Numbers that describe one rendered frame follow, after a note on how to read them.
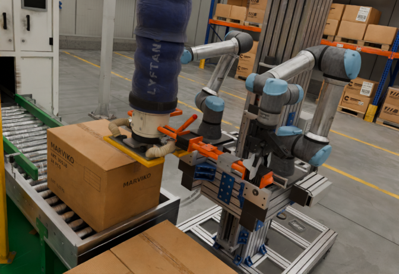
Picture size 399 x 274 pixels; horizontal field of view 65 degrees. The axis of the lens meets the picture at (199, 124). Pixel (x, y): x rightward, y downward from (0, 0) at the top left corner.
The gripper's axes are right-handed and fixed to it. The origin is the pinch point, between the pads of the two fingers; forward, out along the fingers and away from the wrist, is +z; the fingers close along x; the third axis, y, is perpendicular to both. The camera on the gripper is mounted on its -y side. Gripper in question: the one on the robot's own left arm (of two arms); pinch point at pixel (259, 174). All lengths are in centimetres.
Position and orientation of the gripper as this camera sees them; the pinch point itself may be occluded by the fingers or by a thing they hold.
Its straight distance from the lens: 118.9
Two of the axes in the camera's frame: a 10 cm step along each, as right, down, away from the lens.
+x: -6.5, 1.5, -7.4
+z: -1.6, 9.3, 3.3
